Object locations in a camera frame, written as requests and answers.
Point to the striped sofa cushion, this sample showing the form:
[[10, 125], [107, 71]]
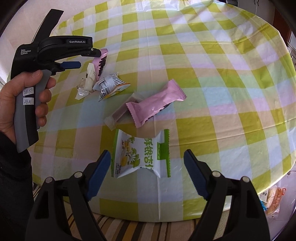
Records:
[[117, 229]]

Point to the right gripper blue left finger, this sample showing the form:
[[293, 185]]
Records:
[[96, 172]]

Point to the orange bread clear bag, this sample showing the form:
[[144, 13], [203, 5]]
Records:
[[270, 200]]

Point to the pink bar wrapper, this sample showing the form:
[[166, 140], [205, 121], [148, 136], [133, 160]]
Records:
[[152, 105], [99, 63]]

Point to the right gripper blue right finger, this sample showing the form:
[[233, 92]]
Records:
[[198, 171]]

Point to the person left hand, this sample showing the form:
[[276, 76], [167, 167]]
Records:
[[12, 89]]

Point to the white green flower packet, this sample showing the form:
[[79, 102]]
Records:
[[131, 153]]

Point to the clear purple bar packet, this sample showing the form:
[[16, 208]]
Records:
[[118, 115]]

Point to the small cream white packet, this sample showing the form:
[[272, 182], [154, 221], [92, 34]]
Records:
[[85, 86]]

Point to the white orange barcode packet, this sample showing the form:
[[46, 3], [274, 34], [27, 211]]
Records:
[[109, 86]]

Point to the white plastic storage bin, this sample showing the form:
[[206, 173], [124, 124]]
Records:
[[287, 204]]

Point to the green checkered tablecloth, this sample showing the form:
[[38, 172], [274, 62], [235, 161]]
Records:
[[146, 81]]

